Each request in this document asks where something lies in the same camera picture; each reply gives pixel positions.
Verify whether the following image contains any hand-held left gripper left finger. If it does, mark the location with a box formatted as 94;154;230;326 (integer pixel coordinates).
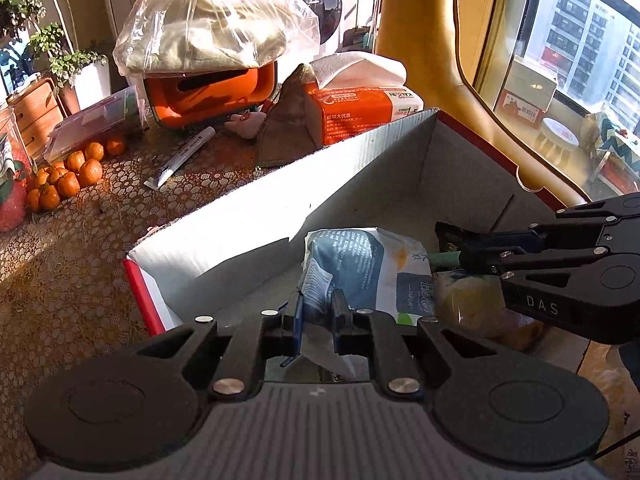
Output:
135;292;306;402

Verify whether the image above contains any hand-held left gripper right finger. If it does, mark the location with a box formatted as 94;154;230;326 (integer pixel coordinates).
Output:
331;289;501;401

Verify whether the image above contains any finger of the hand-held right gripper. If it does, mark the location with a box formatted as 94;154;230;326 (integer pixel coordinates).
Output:
458;249;610;283
462;201;610;257

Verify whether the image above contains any blue white tissue packet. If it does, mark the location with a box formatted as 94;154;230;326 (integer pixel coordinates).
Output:
297;227;436;381

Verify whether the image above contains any yellow pastry clear packet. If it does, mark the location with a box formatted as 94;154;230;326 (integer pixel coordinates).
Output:
431;252;546;352

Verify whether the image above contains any red cardboard box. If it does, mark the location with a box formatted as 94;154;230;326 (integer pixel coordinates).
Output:
122;107;591;381

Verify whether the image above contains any person's right forearm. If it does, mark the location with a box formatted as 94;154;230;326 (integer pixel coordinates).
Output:
619;345;640;376

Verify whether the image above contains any green patterned fabric bag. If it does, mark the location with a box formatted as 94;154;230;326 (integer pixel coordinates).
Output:
580;110;640;196

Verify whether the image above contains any white round stool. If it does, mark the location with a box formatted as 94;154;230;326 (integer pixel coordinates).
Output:
539;117;581;161

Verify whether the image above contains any white cardboard box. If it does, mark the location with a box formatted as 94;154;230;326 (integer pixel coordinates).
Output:
492;62;558;123

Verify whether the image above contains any brown stone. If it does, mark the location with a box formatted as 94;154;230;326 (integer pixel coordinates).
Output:
256;62;323;168

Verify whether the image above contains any window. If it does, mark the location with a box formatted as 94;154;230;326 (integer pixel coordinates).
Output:
472;0;640;201

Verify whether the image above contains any white tube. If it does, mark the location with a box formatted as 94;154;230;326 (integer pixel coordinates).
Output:
143;126;217;191

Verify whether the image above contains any pink plush toy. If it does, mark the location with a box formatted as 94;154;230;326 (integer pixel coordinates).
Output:
223;110;268;138

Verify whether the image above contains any orange tissue pack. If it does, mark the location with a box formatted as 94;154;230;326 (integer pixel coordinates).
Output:
305;51;426;147

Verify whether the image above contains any yellow chair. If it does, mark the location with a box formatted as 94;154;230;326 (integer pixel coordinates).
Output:
374;0;588;211

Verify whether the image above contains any orange white storage container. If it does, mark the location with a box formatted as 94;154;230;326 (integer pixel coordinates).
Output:
144;60;278;128

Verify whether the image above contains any pile of mandarins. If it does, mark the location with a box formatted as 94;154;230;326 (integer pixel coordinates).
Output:
25;135;127;212

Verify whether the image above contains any clear plastic case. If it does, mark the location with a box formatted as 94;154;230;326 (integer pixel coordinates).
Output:
42;85;148;163

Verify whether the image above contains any red fruit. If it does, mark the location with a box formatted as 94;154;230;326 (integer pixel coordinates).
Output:
0;180;28;233

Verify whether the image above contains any white planter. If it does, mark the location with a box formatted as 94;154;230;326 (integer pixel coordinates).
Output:
75;62;112;111

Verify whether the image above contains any clear plastic bag with cloth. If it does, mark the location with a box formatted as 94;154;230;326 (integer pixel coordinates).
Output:
112;0;321;78

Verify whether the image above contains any brown plant pot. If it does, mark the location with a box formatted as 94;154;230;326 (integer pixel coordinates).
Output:
57;85;81;116

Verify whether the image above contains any wooden cabinet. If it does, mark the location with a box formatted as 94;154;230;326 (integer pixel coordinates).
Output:
5;76;66;161

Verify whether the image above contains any clear plastic jar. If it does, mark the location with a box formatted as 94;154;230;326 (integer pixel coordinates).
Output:
0;105;31;233

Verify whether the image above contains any green potted plant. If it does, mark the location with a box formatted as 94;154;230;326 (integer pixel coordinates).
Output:
0;0;108;93

